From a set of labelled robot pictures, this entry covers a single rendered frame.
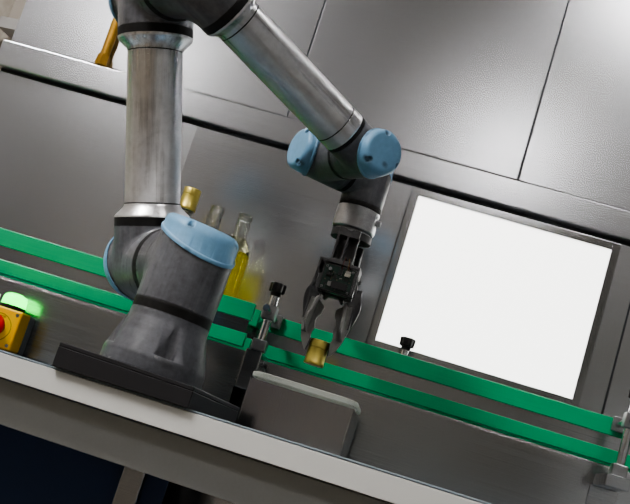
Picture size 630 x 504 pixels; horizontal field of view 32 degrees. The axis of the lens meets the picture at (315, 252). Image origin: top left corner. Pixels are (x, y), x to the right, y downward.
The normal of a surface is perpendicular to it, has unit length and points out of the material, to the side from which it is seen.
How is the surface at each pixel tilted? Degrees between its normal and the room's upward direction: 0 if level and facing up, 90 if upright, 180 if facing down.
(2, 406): 90
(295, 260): 90
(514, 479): 90
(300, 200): 90
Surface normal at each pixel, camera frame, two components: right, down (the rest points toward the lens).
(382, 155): 0.53, 0.02
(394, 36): -0.07, -0.21
